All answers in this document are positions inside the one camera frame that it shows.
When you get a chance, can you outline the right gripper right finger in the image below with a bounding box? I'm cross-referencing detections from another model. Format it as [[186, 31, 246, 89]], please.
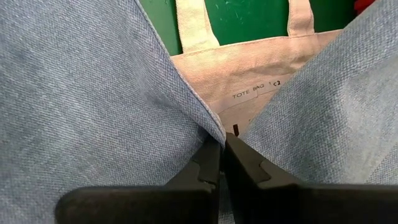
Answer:
[[223, 132, 398, 224]]

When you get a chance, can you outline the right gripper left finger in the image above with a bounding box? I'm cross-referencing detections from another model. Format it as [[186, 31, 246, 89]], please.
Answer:
[[55, 133, 222, 224]]

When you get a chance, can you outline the light blue towel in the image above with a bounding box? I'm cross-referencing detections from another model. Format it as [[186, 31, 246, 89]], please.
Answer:
[[0, 0, 398, 224]]

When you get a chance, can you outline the red plastic laundry bin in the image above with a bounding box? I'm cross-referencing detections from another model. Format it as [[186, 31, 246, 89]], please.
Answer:
[[353, 0, 377, 14]]

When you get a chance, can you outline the cream printed tote bag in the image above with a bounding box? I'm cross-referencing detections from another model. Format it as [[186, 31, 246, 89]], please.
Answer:
[[170, 0, 345, 138]]

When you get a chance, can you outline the green table mat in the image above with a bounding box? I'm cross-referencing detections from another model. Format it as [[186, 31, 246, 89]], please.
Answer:
[[139, 0, 358, 57]]

